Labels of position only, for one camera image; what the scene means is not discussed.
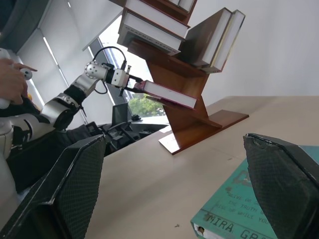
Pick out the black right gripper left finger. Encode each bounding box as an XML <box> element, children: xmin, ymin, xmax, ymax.
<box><xmin>0</xmin><ymin>134</ymin><xmax>107</xmax><ymax>239</ymax></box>

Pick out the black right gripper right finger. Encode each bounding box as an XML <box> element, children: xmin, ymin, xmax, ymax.
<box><xmin>243</xmin><ymin>133</ymin><xmax>319</xmax><ymax>239</ymax></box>

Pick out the red hardcover book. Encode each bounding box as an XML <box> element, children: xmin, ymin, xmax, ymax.
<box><xmin>133</xmin><ymin>80</ymin><xmax>199</xmax><ymax>110</ymax></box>

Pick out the grey graphic design book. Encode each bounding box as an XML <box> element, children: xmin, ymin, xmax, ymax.
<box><xmin>117</xmin><ymin>11</ymin><xmax>189</xmax><ymax>56</ymax></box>

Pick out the wooden zigzag bookshelf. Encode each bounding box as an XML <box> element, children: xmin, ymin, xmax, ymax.
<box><xmin>109</xmin><ymin>0</ymin><xmax>250</xmax><ymax>156</ymax></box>

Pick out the teal hardcover book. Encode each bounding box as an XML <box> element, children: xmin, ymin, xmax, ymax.
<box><xmin>190</xmin><ymin>145</ymin><xmax>319</xmax><ymax>239</ymax></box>

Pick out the brown-edged book with white pages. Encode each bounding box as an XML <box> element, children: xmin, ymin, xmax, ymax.
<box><xmin>123</xmin><ymin>0</ymin><xmax>191</xmax><ymax>28</ymax></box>

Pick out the dark brown hardcover book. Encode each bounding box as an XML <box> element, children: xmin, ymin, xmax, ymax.
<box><xmin>177</xmin><ymin>7</ymin><xmax>233</xmax><ymax>68</ymax></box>

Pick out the thin book on shelf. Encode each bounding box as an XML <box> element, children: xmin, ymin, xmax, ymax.
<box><xmin>171</xmin><ymin>0</ymin><xmax>198</xmax><ymax>13</ymax></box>

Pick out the gold-edged white book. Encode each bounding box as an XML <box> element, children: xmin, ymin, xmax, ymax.
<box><xmin>208</xmin><ymin>9</ymin><xmax>246</xmax><ymax>73</ymax></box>

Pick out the person's bare hand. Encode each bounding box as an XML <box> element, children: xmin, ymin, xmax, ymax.
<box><xmin>0</xmin><ymin>58</ymin><xmax>38</xmax><ymax>105</ymax></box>

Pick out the dark monitor screen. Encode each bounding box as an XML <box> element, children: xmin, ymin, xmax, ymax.
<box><xmin>112</xmin><ymin>104</ymin><xmax>131</xmax><ymax>128</ymax></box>

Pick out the black equipment pile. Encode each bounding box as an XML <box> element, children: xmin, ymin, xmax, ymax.
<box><xmin>84</xmin><ymin>120</ymin><xmax>170</xmax><ymax>157</ymax></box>

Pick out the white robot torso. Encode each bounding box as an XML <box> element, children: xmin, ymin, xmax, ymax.
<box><xmin>0</xmin><ymin>119</ymin><xmax>15</xmax><ymax>200</ymax></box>

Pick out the white roller blind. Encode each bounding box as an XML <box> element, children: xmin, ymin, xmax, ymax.
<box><xmin>15</xmin><ymin>0</ymin><xmax>125</xmax><ymax>130</ymax></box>

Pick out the white handheld controller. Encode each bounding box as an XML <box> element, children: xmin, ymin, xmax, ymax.
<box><xmin>0</xmin><ymin>48</ymin><xmax>33</xmax><ymax>110</ymax></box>

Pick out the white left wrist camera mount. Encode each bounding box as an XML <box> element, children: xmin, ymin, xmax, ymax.
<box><xmin>111</xmin><ymin>68</ymin><xmax>130</xmax><ymax>89</ymax></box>

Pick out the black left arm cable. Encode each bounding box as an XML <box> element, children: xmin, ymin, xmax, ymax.
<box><xmin>92</xmin><ymin>46</ymin><xmax>128</xmax><ymax>71</ymax></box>

